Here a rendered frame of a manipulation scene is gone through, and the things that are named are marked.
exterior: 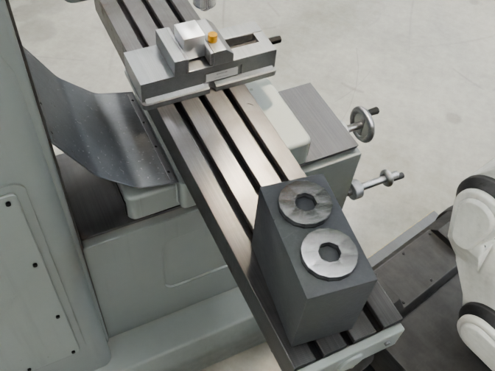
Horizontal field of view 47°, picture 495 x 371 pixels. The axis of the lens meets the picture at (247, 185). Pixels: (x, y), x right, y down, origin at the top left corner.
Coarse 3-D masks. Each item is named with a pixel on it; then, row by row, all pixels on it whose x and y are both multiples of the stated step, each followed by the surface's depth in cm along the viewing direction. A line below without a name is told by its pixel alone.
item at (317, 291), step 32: (288, 192) 95; (320, 192) 96; (256, 224) 104; (288, 224) 93; (320, 224) 93; (256, 256) 109; (288, 256) 90; (320, 256) 90; (352, 256) 88; (288, 288) 93; (320, 288) 86; (352, 288) 87; (288, 320) 97; (320, 320) 94; (352, 320) 99
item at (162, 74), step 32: (160, 32) 133; (224, 32) 141; (256, 32) 142; (128, 64) 133; (160, 64) 132; (192, 64) 133; (224, 64) 134; (256, 64) 139; (160, 96) 132; (192, 96) 135
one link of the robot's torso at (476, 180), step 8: (480, 168) 118; (488, 168) 113; (472, 176) 115; (480, 176) 113; (488, 176) 112; (464, 184) 116; (472, 184) 114; (480, 184) 112; (488, 184) 111; (456, 192) 120; (488, 192) 111
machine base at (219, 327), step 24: (192, 312) 182; (216, 312) 183; (240, 312) 184; (120, 336) 176; (144, 336) 176; (168, 336) 177; (192, 336) 178; (216, 336) 180; (240, 336) 185; (120, 360) 171; (144, 360) 172; (168, 360) 176; (192, 360) 180; (216, 360) 189
